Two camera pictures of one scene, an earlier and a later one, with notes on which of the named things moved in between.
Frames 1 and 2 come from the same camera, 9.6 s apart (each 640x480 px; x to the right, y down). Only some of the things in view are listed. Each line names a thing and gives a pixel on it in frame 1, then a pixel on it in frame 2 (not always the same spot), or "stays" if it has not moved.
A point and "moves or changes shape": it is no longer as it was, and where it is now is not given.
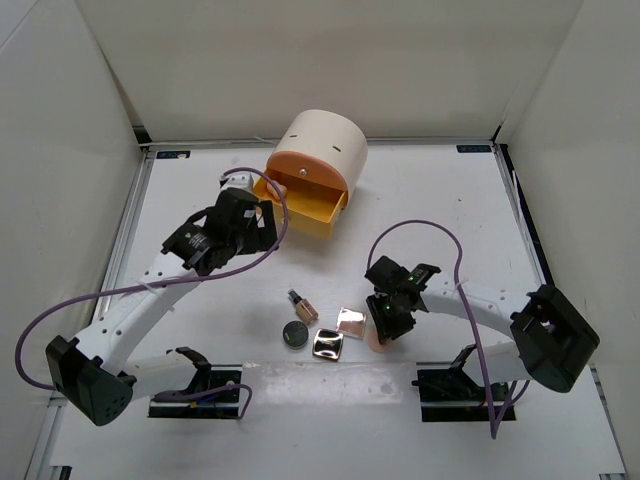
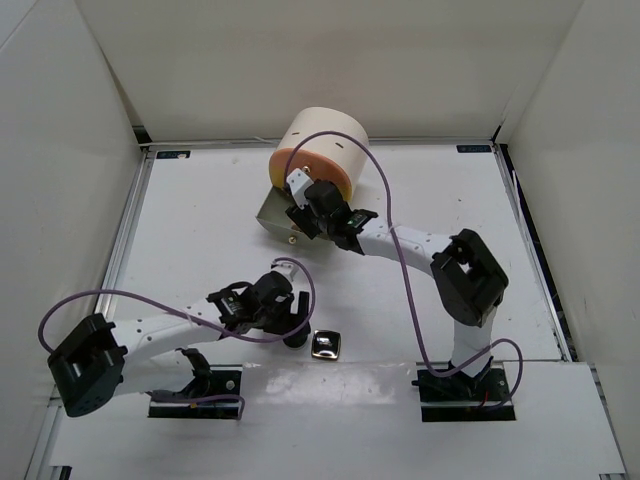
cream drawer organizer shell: x=332 y=136 stays
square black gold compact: x=327 y=343 stays
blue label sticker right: x=473 y=148 stays
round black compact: x=295 y=334 stays
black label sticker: x=173 y=154 stays
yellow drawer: x=309 y=213 moves or changes shape
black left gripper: x=262 y=237 → x=289 y=321
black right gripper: x=383 y=324 → x=302 y=217
